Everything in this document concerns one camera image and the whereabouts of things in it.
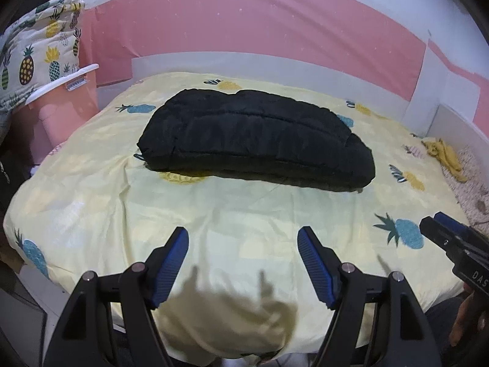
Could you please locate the pineapple print fabric bag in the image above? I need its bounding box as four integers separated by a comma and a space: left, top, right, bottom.
1, 0, 85, 111

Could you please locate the yellow pineapple bed sheet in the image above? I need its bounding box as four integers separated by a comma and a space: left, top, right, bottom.
3, 73, 466, 365

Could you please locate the mustard yellow cloth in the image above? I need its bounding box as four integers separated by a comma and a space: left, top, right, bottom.
422, 138, 468, 183

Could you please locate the black puffer jacket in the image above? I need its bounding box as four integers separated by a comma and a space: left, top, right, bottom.
138, 89, 375, 191

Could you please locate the white floral pillow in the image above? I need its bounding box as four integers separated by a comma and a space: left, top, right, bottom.
442, 145, 488, 237

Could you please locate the person's right hand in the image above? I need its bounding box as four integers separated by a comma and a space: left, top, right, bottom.
449, 285, 488, 354

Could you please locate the white bed headboard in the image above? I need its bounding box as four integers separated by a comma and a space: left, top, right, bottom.
427, 104, 488, 150

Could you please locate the pink storage bin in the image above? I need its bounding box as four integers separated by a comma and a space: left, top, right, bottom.
13, 64, 99, 164

